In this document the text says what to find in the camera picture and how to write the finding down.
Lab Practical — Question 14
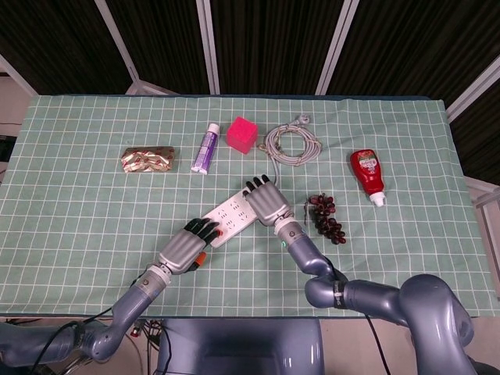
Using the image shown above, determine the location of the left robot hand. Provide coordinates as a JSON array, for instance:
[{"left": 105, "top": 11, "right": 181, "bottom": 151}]
[{"left": 157, "top": 217, "right": 224, "bottom": 276}]

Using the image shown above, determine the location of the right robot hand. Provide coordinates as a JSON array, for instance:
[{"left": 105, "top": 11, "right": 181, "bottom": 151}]
[{"left": 242, "top": 174, "right": 294, "bottom": 227}]

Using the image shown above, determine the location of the white power strip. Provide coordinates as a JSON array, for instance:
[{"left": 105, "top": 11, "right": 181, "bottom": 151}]
[{"left": 202, "top": 188, "right": 259, "bottom": 248}]

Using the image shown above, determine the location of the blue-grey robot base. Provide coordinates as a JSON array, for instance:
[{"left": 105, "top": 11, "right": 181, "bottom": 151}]
[{"left": 155, "top": 318, "right": 325, "bottom": 375}]

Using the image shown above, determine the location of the dark red grape bunch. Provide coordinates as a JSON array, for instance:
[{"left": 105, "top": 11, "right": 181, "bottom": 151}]
[{"left": 303, "top": 194, "right": 347, "bottom": 246}]

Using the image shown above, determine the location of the pink foam cube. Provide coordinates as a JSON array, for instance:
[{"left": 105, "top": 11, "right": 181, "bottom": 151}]
[{"left": 226, "top": 116, "right": 259, "bottom": 155}]

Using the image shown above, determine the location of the purple white toothpaste tube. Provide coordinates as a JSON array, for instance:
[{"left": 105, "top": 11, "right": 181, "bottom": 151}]
[{"left": 190, "top": 123, "right": 221, "bottom": 175}]

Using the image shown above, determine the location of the green checked tablecloth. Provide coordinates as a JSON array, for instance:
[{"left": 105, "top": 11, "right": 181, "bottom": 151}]
[{"left": 0, "top": 95, "right": 500, "bottom": 318}]

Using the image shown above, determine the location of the gold foil snack package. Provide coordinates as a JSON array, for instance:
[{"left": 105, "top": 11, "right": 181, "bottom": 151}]
[{"left": 120, "top": 145, "right": 176, "bottom": 173}]

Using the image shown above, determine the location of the red ketchup bottle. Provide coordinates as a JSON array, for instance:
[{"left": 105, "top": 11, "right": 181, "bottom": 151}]
[{"left": 349, "top": 149, "right": 388, "bottom": 207}]

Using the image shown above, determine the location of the black folding screen panel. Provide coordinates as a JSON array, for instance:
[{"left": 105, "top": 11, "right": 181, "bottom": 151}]
[
  {"left": 95, "top": 0, "right": 220, "bottom": 96},
  {"left": 447, "top": 80, "right": 500, "bottom": 184},
  {"left": 197, "top": 0, "right": 359, "bottom": 96},
  {"left": 0, "top": 0, "right": 138, "bottom": 96},
  {"left": 315, "top": 0, "right": 500, "bottom": 114}
]

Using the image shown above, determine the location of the white cable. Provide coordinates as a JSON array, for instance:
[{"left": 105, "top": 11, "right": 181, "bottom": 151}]
[{"left": 257, "top": 112, "right": 324, "bottom": 185}]

